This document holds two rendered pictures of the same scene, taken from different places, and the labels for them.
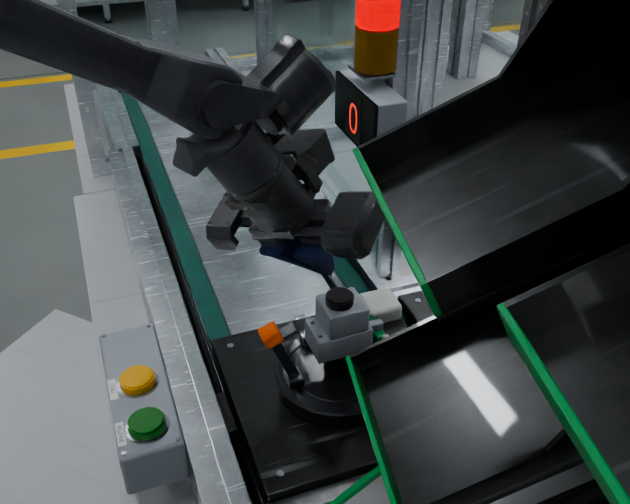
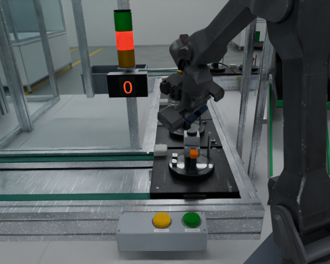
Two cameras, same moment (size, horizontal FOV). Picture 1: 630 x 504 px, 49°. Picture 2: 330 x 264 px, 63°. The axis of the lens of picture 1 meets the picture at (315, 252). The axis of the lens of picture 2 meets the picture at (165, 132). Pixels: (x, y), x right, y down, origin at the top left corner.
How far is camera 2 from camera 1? 0.77 m
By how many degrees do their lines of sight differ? 59
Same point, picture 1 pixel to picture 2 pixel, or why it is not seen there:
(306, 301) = (125, 176)
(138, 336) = (128, 218)
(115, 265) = (10, 250)
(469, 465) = not seen: hidden behind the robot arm
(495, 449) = not seen: hidden behind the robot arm
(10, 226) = not seen: outside the picture
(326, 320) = (197, 139)
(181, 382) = (168, 207)
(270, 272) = (98, 181)
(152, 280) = (86, 208)
